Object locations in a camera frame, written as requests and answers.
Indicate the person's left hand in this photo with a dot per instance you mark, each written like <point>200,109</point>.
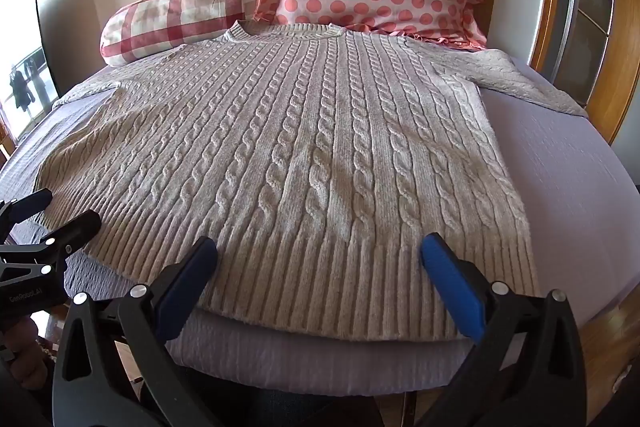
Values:
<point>26,349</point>

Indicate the wooden headboard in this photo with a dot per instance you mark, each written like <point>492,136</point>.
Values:
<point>617,57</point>

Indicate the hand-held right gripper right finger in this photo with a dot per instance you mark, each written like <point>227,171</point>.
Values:
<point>452,283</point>

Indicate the red checkered pillow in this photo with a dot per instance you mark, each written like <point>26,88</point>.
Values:
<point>170,19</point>

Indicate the lavender bed cover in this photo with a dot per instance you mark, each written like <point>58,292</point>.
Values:
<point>560,187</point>

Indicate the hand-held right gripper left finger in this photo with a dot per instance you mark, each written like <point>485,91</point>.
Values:
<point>186,285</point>

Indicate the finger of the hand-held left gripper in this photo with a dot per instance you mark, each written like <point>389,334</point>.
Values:
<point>30,201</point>
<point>75,225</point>

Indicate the window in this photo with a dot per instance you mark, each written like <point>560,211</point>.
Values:
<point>22,77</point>

